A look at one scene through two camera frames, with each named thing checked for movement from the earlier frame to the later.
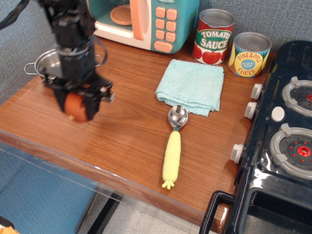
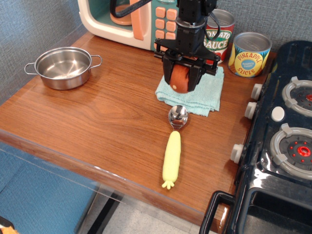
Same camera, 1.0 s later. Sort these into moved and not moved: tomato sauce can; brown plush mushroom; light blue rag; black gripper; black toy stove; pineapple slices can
Moved: black gripper; brown plush mushroom
Not moved: tomato sauce can; pineapple slices can; black toy stove; light blue rag
